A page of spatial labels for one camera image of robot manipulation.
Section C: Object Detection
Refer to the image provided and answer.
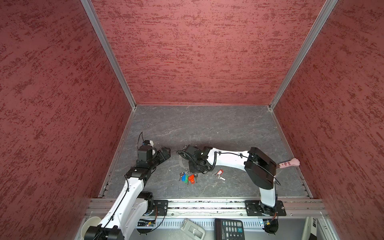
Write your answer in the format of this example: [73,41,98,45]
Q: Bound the grey plastic device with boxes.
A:
[180,219,206,240]

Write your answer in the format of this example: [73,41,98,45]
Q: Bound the aluminium mounting rail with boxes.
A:
[85,198,330,219]

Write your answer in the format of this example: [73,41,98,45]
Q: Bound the black desk calculator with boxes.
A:
[214,219,245,240]

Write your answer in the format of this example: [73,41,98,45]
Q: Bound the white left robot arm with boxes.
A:
[82,141,171,240]

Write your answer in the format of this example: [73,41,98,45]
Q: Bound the white paper cup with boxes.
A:
[81,217,101,240]

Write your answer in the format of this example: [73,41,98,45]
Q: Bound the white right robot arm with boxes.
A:
[177,145,280,215]

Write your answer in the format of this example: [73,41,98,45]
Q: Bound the aluminium corner post right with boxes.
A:
[269,0,338,112]

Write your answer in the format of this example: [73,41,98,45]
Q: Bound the pink handled knife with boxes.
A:
[277,158,300,169]

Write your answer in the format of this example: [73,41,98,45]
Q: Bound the aluminium corner post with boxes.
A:
[269,0,338,112]
[81,0,137,111]

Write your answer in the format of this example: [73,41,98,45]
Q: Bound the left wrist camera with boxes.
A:
[141,140,154,148]

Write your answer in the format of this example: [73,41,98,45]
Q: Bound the red key tag with key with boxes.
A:
[216,170,226,181]

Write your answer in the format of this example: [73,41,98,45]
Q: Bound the aluminium corner post left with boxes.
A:
[81,0,137,111]

